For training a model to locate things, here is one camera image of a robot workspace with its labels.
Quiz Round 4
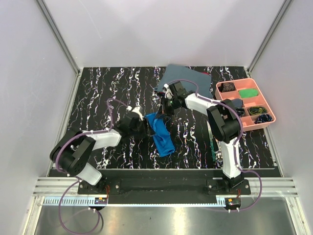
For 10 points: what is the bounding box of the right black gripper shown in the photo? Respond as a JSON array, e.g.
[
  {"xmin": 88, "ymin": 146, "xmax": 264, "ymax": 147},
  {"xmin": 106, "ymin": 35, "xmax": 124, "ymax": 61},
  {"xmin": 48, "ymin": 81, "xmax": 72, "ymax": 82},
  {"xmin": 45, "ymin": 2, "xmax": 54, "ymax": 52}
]
[{"xmin": 155, "ymin": 96, "xmax": 179, "ymax": 120}]

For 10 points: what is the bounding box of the blue cloth napkin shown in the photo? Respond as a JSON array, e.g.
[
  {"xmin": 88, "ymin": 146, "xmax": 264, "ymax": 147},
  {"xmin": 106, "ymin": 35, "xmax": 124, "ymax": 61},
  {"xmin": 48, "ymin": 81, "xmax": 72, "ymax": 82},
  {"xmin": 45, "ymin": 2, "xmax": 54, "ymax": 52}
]
[{"xmin": 145, "ymin": 113, "xmax": 175, "ymax": 157}]

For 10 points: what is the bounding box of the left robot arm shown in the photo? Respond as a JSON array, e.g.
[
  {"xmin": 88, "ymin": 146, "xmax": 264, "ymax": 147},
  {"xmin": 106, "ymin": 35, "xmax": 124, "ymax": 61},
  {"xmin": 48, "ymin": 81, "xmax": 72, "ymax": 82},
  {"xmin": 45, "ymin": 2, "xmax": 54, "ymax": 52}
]
[{"xmin": 49, "ymin": 112, "xmax": 155, "ymax": 194}]

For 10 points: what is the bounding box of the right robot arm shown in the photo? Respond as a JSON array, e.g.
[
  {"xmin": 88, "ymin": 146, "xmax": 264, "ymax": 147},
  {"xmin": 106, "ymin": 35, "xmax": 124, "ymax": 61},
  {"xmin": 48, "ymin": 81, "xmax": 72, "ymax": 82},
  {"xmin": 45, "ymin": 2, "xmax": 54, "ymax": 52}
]
[{"xmin": 155, "ymin": 81, "xmax": 244, "ymax": 194}]

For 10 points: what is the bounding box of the grey folded napkin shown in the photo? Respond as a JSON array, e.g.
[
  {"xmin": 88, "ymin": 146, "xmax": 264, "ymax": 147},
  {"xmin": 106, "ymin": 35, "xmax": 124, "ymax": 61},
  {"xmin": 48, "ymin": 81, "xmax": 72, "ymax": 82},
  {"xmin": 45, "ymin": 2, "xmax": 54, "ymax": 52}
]
[{"xmin": 155, "ymin": 64, "xmax": 213, "ymax": 98}]

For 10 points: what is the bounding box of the dark patterned item in tray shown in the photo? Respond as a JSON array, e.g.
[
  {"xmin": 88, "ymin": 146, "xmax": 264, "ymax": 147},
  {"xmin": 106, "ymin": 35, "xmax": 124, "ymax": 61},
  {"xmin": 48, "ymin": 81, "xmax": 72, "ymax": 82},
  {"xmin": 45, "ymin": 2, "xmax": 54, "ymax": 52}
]
[{"xmin": 219, "ymin": 82, "xmax": 236, "ymax": 93}]

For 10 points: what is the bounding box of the grey item in tray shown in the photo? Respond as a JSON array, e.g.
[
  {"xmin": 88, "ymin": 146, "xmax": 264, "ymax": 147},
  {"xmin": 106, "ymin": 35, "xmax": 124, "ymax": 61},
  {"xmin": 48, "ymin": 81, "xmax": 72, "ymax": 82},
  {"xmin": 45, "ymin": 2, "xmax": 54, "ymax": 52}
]
[{"xmin": 232, "ymin": 98, "xmax": 243, "ymax": 108}]

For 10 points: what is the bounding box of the dark multicolour item in tray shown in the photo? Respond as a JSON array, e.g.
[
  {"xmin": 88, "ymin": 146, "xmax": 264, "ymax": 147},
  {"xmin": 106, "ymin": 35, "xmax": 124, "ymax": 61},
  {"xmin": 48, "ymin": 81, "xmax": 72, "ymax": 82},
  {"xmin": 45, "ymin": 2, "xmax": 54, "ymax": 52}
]
[{"xmin": 236, "ymin": 108, "xmax": 246, "ymax": 118}]

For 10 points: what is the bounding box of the yellow green item in tray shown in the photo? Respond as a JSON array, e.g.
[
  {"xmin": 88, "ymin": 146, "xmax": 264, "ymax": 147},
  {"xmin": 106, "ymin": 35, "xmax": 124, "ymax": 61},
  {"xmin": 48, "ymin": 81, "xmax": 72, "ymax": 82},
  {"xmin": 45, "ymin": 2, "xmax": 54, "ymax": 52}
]
[{"xmin": 248, "ymin": 106, "xmax": 268, "ymax": 116}]

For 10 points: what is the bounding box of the pink divided tray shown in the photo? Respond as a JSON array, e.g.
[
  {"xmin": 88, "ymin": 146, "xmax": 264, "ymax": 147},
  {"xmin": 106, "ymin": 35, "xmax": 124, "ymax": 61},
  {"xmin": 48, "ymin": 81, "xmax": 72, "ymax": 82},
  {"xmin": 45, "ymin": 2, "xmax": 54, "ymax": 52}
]
[{"xmin": 215, "ymin": 78, "xmax": 276, "ymax": 132}]

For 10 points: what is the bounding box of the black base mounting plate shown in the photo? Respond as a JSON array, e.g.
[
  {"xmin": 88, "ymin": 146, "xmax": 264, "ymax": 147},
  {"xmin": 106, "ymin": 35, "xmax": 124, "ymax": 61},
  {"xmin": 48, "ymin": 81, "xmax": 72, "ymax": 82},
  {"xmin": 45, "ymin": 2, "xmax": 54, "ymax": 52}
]
[{"xmin": 48, "ymin": 168, "xmax": 282, "ymax": 205}]

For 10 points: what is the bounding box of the blue patterned item in tray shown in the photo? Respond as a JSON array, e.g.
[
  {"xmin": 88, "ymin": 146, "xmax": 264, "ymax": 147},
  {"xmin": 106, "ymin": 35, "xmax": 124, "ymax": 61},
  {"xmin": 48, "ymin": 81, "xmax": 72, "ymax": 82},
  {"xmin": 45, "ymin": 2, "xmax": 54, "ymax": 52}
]
[{"xmin": 254, "ymin": 114, "xmax": 273, "ymax": 124}]

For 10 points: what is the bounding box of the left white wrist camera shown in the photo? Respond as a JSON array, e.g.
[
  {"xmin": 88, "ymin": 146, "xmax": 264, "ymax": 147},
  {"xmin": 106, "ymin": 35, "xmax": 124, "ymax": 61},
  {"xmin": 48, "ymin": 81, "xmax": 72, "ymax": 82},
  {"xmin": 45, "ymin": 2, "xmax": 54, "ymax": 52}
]
[{"xmin": 127, "ymin": 106, "xmax": 144, "ymax": 121}]

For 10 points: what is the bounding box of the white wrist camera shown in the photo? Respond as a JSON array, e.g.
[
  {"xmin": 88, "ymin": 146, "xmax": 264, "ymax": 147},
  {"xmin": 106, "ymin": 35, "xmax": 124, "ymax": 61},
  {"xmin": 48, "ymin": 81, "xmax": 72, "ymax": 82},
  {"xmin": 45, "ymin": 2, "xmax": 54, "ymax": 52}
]
[
  {"xmin": 127, "ymin": 106, "xmax": 144, "ymax": 121},
  {"xmin": 162, "ymin": 84, "xmax": 173, "ymax": 99}
]

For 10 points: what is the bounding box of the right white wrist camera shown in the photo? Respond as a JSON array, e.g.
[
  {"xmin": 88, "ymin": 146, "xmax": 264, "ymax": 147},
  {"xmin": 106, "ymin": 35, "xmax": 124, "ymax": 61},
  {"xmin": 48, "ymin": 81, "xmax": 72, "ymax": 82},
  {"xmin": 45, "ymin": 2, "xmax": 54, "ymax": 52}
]
[{"xmin": 162, "ymin": 84, "xmax": 173, "ymax": 99}]

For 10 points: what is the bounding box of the knife with green handle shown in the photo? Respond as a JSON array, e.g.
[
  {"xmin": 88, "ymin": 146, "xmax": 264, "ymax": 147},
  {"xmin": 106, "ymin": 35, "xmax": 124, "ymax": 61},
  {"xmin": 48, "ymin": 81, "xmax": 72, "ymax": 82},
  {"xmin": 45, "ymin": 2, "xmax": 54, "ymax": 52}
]
[{"xmin": 207, "ymin": 122, "xmax": 216, "ymax": 162}]

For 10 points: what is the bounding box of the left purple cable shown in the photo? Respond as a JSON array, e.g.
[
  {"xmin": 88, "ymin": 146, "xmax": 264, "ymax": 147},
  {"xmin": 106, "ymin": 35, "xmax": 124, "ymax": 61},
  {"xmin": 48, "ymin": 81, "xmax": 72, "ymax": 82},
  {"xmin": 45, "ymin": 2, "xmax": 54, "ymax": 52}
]
[{"xmin": 55, "ymin": 98, "xmax": 133, "ymax": 235}]

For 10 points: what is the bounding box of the purple cable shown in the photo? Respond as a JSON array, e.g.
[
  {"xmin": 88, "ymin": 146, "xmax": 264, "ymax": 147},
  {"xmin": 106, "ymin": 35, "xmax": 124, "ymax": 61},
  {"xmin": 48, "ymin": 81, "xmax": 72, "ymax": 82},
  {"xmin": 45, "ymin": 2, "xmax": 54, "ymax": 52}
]
[
  {"xmin": 166, "ymin": 79, "xmax": 264, "ymax": 212},
  {"xmin": 55, "ymin": 98, "xmax": 133, "ymax": 235}
]

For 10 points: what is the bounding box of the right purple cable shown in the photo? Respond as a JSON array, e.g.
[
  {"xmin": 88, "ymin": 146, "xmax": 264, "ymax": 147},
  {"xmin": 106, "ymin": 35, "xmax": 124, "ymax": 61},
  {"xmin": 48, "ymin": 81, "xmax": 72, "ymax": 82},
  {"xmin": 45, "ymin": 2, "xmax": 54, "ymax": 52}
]
[{"xmin": 166, "ymin": 79, "xmax": 264, "ymax": 212}]

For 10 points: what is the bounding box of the aluminium frame rail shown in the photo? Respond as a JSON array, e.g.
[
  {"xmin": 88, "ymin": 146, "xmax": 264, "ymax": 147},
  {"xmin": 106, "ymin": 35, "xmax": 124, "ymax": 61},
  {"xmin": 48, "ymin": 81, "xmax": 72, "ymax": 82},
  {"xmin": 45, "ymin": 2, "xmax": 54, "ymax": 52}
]
[{"xmin": 34, "ymin": 0, "xmax": 83, "ymax": 76}]

